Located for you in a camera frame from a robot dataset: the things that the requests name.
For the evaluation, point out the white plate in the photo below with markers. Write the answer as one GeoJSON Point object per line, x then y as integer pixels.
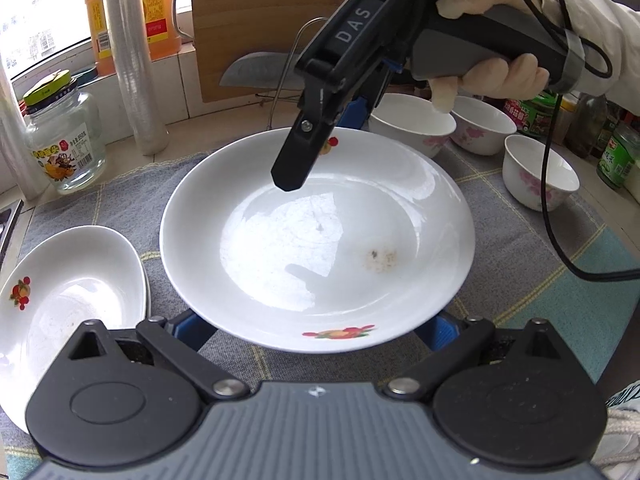
{"type": "Point", "coordinates": [147, 293]}
{"type": "Point", "coordinates": [81, 273]}
{"type": "Point", "coordinates": [377, 241]}

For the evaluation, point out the tall plastic cup stack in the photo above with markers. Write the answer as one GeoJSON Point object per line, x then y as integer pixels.
{"type": "Point", "coordinates": [130, 50]}

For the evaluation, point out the bamboo cutting board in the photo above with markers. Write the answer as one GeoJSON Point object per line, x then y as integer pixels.
{"type": "Point", "coordinates": [225, 30]}

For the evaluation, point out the white floral bowl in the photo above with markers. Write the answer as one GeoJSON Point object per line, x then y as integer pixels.
{"type": "Point", "coordinates": [412, 121]}
{"type": "Point", "coordinates": [481, 128]}
{"type": "Point", "coordinates": [522, 170]}

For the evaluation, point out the green label bottle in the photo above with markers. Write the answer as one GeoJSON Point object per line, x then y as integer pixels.
{"type": "Point", "coordinates": [619, 156]}

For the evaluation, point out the grey blue checked towel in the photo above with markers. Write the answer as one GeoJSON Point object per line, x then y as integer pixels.
{"type": "Point", "coordinates": [515, 273]}

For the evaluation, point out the white plate back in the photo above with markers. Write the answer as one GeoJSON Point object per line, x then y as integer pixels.
{"type": "Point", "coordinates": [377, 241]}

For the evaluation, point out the wire board stand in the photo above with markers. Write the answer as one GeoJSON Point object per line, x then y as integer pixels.
{"type": "Point", "coordinates": [288, 80]}

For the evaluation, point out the green lid sauce jar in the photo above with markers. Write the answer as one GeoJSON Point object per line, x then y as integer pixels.
{"type": "Point", "coordinates": [533, 117]}

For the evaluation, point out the glass jar yellow lid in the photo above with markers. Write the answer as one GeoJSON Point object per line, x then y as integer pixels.
{"type": "Point", "coordinates": [63, 132]}

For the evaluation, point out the yellow lid spice jar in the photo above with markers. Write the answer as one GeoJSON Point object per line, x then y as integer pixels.
{"type": "Point", "coordinates": [568, 107]}

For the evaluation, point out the santoku kitchen knife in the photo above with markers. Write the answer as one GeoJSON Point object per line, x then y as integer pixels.
{"type": "Point", "coordinates": [259, 70]}

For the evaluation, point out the white jacket torso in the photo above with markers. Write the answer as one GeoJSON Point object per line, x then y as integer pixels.
{"type": "Point", "coordinates": [618, 453]}

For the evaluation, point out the right white jacket sleeve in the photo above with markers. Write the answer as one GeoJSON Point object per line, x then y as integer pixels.
{"type": "Point", "coordinates": [615, 29]}

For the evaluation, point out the orange cooking wine jug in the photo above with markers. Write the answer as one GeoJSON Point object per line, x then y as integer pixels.
{"type": "Point", "coordinates": [161, 33]}

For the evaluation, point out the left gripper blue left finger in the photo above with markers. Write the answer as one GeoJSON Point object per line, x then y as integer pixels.
{"type": "Point", "coordinates": [175, 344]}

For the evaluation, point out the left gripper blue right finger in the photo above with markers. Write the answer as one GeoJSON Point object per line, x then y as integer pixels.
{"type": "Point", "coordinates": [455, 345]}

